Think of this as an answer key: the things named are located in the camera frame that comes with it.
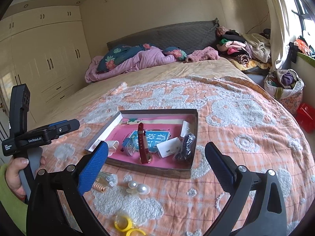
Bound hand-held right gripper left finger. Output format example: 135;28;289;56
26;141;109;236

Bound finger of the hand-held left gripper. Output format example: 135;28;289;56
47;120;70;131
53;118;81;139

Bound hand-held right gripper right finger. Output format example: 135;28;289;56
205;141;288;236

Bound white hair claw clip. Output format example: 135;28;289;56
106;140;120;157

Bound bag of dark beads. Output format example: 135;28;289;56
172;133;197;163

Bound clear plastic bag with card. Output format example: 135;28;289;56
180;120;195;138

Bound red strap wristwatch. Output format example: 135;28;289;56
137;124;153;164

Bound white earring card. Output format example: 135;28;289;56
156;137;182;158

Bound shallow cardboard box pink lining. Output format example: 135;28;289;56
85;108;199;179

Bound person's left forearm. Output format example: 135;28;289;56
0;163;28;235

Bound person's left hand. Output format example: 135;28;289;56
5;156;47;199

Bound beige bed sheet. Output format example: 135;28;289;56
31;56;267;131

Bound large pearl hair clip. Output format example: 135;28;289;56
126;180;151;197

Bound orange checked chenille blanket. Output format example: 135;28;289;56
41;75;315;236

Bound cream built-in wardrobe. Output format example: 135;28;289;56
0;4;92;139

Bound large dark floral pillow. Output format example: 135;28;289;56
97;44;148;72

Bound red plastic box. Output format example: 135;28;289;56
295;103;315;134

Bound floral bag of clothes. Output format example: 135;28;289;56
264;69;305;109

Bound pink quilt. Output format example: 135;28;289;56
85;45;178;84

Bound pink fluffy garment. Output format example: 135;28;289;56
185;47;221;63

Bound pile of clothes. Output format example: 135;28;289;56
216;26;272;72

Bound small dark floral pillow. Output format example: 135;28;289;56
164;47;188;61

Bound grey quilted headboard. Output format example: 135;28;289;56
107;18;220;55

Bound clothes on window sill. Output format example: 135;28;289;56
289;36;315;60

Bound cream curtain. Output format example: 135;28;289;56
258;0;299;71

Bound window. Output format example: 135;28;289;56
276;0;315;38

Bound beige spiral hair tie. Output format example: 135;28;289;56
93;182;108;194

